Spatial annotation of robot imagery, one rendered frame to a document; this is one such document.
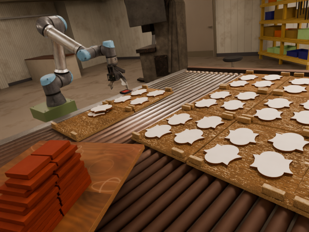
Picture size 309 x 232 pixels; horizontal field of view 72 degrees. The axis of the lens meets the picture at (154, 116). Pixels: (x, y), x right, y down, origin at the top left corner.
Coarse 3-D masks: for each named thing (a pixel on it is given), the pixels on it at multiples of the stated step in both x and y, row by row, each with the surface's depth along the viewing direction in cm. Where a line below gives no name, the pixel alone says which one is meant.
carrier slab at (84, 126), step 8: (88, 112) 151; (112, 112) 143; (120, 112) 141; (128, 112) 139; (72, 120) 141; (80, 120) 139; (88, 120) 137; (96, 120) 135; (104, 120) 133; (112, 120) 131; (56, 128) 132; (64, 128) 130; (72, 128) 129; (80, 128) 127; (88, 128) 125; (96, 128) 123; (80, 136) 117; (88, 136) 119
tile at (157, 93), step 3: (156, 90) 171; (162, 90) 168; (150, 93) 165; (153, 93) 164; (156, 93) 163; (159, 93) 162; (162, 93) 161; (147, 96) 163; (150, 96) 161; (153, 96) 161; (156, 96) 160
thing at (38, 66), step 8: (40, 56) 897; (48, 56) 824; (72, 56) 763; (32, 64) 840; (40, 64) 791; (48, 64) 751; (72, 64) 768; (32, 72) 871; (40, 72) 819; (48, 72) 775; (72, 72) 772
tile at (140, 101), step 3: (135, 99) 158; (138, 99) 156; (141, 99) 155; (144, 99) 154; (147, 99) 155; (132, 102) 153; (135, 102) 152; (138, 102) 151; (141, 102) 150; (144, 102) 151
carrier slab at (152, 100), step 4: (140, 88) 187; (144, 88) 185; (148, 88) 183; (152, 88) 181; (148, 92) 173; (168, 92) 165; (172, 92) 166; (132, 96) 170; (136, 96) 168; (140, 96) 166; (144, 96) 165; (160, 96) 159; (164, 96) 160; (112, 100) 168; (128, 100) 162; (152, 100) 153; (156, 100) 154; (112, 104) 158; (116, 104) 157; (120, 104) 156; (124, 104) 154; (128, 104) 153; (140, 104) 149; (144, 104) 148; (148, 104) 149; (124, 108) 148; (136, 108) 144; (140, 108) 144
